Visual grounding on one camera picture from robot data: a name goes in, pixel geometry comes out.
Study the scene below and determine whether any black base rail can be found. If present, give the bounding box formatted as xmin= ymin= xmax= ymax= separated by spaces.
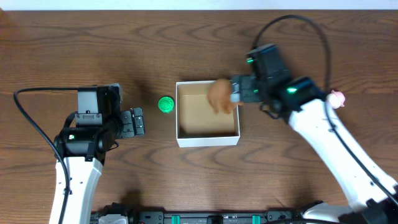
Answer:
xmin=90 ymin=202 xmax=373 ymax=224

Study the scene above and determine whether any green round toy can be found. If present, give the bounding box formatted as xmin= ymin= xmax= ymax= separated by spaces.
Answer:
xmin=158 ymin=96 xmax=175 ymax=113

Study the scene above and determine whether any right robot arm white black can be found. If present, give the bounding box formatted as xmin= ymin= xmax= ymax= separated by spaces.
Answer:
xmin=231 ymin=75 xmax=397 ymax=223

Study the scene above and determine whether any brown plush bear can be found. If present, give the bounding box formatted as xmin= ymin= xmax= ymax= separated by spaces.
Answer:
xmin=206 ymin=79 xmax=244 ymax=114

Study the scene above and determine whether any white cardboard box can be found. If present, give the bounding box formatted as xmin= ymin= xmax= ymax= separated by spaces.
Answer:
xmin=175 ymin=81 xmax=241 ymax=147

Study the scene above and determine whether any pink white duck toy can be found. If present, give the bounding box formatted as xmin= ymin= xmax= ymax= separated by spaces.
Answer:
xmin=326 ymin=90 xmax=345 ymax=109

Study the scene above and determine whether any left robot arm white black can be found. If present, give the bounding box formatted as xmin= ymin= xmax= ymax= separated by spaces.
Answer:
xmin=49 ymin=108 xmax=145 ymax=223

